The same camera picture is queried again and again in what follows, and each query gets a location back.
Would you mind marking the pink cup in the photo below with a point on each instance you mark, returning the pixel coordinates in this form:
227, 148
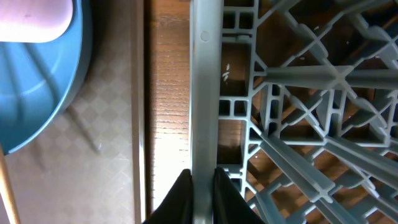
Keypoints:
34, 21

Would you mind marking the brown serving tray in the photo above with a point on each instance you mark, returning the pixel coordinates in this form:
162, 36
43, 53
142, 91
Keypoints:
80, 169

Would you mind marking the grey dishwasher rack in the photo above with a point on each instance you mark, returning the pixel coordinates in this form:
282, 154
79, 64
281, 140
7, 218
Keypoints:
297, 102

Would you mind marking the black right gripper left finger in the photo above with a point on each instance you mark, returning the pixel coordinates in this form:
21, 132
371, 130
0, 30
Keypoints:
177, 206

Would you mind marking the wooden chopstick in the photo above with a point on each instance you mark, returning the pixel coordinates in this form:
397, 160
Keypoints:
7, 194

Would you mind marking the dark blue plate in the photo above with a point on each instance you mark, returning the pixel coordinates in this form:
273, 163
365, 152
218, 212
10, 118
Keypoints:
39, 80

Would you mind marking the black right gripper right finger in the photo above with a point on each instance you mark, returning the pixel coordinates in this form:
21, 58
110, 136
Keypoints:
228, 205

